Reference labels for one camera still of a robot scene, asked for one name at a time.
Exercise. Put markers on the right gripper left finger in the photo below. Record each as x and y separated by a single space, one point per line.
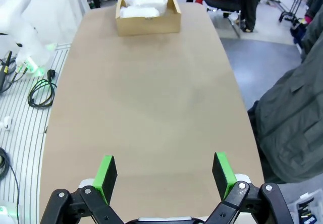
107 178

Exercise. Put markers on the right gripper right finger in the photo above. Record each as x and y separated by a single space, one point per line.
222 176

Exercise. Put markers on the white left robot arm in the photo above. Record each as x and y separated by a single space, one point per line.
20 32

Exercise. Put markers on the person in grey jacket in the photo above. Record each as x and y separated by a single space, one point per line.
290 120

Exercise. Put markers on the clear plastic organizer box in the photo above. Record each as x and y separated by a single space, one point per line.
306 209

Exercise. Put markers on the white slatted robot platform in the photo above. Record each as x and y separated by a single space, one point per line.
25 133

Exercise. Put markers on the open brown cardboard box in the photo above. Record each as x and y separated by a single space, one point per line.
149 26

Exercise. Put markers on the black office chair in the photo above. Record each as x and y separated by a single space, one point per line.
224 4

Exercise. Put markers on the person in black trousers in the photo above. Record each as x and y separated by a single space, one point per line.
249 4

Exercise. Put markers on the black clothes rack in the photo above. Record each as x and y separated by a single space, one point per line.
285 13

